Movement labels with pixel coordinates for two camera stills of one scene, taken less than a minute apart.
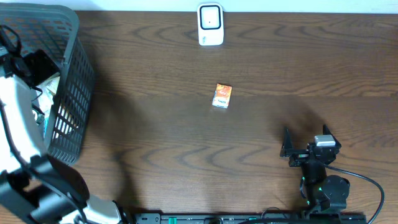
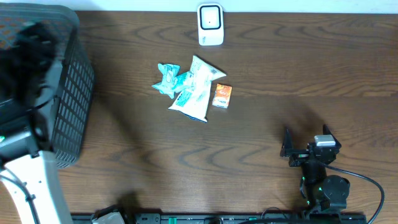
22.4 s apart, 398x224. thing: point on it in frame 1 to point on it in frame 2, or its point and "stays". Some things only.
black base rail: [250, 218] stays
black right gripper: [300, 155] stays
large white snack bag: [45, 93] to [195, 102]
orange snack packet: [222, 96] stays
